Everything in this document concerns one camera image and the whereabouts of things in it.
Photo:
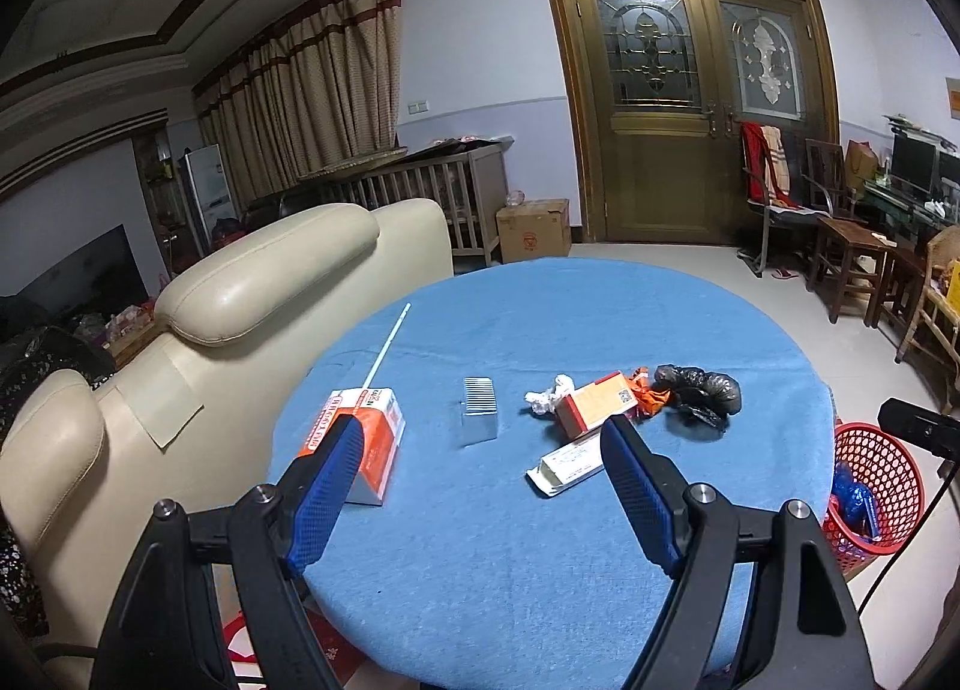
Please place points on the white tissue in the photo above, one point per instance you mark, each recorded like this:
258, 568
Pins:
546, 402

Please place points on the orange packet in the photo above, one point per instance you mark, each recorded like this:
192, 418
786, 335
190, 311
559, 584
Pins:
649, 400

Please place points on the red plastic trash basket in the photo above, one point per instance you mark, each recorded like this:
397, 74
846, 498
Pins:
883, 464

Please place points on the chair with red cloth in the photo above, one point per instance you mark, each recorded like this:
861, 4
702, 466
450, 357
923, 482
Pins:
778, 186

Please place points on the blue plastic bag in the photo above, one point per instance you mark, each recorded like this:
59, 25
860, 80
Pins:
842, 489

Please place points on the long white medicine box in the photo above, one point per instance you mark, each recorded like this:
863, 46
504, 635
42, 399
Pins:
568, 466

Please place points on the blue round table cloth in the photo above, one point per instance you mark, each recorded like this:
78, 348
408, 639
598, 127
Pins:
500, 556

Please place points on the cream leather sofa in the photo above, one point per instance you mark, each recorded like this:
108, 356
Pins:
192, 416

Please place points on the dark wooden stool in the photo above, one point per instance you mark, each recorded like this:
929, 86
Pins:
851, 259

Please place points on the beige striped curtain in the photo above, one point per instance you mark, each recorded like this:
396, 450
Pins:
318, 86

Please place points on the clear plastic clamshell container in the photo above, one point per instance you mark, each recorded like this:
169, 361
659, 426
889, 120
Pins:
479, 416

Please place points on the red white gift bag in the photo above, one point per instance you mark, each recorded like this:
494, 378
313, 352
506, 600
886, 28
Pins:
301, 650

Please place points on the orange white tissue box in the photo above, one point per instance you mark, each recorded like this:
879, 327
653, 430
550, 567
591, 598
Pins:
381, 427

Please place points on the cardboard box by wall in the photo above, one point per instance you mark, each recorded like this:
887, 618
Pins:
534, 229

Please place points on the black computer monitor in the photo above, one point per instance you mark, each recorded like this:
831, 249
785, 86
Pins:
913, 165

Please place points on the long white stick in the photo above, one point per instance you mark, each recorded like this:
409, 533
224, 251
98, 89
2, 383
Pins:
386, 345

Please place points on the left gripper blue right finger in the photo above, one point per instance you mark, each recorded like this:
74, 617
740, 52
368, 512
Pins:
650, 490

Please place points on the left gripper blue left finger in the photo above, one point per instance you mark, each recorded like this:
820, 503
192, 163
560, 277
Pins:
315, 488

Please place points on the black plastic bag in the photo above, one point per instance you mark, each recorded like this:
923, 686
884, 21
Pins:
700, 397

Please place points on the brown wooden double door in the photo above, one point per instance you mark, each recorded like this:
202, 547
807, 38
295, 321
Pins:
658, 90

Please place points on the black flat television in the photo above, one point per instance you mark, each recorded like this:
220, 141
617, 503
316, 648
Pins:
101, 278

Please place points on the orange cream small box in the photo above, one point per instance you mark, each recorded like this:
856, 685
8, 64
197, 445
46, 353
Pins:
587, 407

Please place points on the blue white small carton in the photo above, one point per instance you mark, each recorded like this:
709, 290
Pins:
865, 511

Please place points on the wicker armchair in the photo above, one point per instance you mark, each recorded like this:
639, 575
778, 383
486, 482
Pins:
933, 325

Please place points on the grey wooden crib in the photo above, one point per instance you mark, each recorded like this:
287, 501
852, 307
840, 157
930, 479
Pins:
465, 176

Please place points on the white refrigerator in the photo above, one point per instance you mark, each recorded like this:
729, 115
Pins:
209, 184

